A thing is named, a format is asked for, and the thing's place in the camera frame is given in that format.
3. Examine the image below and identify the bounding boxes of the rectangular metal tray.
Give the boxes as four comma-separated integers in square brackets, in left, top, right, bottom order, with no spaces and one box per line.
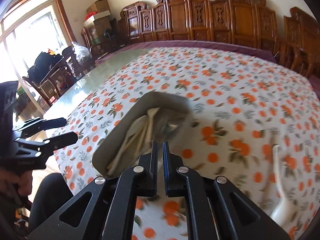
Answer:
[92,92,193,177]

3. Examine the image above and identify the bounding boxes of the white plastic serving spoon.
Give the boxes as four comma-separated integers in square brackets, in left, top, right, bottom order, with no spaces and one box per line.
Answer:
[271,144,297,227]

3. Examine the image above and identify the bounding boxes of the metal spoon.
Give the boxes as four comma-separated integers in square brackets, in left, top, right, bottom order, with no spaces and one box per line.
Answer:
[124,115,148,150]

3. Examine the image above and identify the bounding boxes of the white plastic fork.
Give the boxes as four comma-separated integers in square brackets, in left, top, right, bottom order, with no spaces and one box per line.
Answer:
[107,107,160,176]

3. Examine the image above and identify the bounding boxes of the metal fork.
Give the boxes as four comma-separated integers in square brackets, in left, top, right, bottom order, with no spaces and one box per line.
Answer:
[154,116,185,144]

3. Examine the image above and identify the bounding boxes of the person's left hand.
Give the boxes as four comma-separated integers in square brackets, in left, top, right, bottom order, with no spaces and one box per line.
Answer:
[0,168,33,197]

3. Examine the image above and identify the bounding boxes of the dark wooden side chair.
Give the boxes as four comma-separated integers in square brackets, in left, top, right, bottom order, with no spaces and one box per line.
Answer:
[22,45,95,106]

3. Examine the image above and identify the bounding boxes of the black bag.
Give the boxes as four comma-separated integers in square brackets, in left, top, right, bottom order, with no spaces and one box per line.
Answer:
[28,52,62,84]

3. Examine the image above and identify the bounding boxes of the clear plastic bag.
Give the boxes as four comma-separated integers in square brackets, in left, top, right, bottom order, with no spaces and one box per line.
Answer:
[72,42,92,66]

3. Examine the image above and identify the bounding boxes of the orange print tablecloth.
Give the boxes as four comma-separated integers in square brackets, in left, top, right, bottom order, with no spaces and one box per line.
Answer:
[46,47,319,239]

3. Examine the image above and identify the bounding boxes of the stacked cardboard boxes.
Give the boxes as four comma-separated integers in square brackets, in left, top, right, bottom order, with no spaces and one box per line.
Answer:
[83,0,112,39]

